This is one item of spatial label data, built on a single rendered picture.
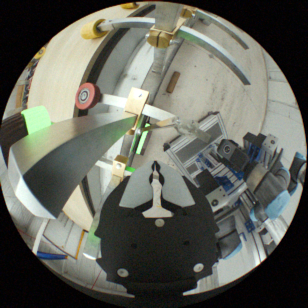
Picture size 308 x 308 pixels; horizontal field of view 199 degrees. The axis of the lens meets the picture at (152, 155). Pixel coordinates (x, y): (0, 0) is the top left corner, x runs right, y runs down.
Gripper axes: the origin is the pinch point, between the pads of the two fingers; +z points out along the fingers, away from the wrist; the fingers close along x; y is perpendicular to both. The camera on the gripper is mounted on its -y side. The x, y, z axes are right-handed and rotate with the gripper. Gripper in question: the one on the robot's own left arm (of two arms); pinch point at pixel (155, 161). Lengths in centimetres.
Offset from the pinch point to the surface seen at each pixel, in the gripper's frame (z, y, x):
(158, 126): 3.7, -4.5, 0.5
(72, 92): 10.6, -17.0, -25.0
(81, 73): 10.6, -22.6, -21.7
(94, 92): 10.0, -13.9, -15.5
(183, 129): 14.4, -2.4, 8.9
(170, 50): 31, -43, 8
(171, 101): 101, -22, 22
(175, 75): 93, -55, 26
